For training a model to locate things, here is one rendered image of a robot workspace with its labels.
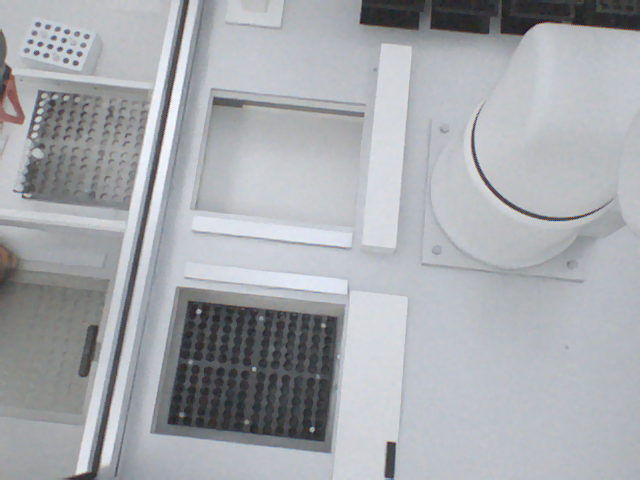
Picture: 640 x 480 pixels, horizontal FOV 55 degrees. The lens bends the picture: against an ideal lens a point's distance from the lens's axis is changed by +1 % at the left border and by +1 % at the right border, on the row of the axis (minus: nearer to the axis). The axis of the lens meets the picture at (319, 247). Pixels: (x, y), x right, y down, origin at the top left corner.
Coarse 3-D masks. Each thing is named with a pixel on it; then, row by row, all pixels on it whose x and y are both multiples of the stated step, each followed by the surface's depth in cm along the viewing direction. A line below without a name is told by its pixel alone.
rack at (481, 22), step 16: (432, 0) 98; (448, 0) 92; (464, 0) 92; (480, 0) 92; (496, 0) 89; (432, 16) 97; (448, 16) 97; (464, 16) 97; (480, 16) 94; (496, 16) 92; (480, 32) 96
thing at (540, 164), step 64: (512, 64) 62; (576, 64) 55; (448, 128) 90; (512, 128) 60; (576, 128) 56; (448, 192) 82; (512, 192) 67; (576, 192) 63; (448, 256) 86; (512, 256) 83; (576, 256) 86
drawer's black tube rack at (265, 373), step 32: (224, 320) 89; (256, 320) 89; (288, 320) 89; (320, 320) 92; (224, 352) 91; (256, 352) 88; (288, 352) 91; (320, 352) 88; (192, 384) 87; (224, 384) 87; (256, 384) 87; (288, 384) 87; (320, 384) 90; (192, 416) 85; (224, 416) 88; (256, 416) 89; (288, 416) 86; (320, 416) 89
